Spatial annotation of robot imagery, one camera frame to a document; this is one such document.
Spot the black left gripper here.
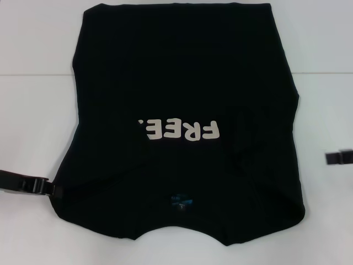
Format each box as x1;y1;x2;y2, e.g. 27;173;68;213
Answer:
0;169;65;198

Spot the black t-shirt with FREE print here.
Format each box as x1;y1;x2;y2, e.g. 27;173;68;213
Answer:
49;2;306;240

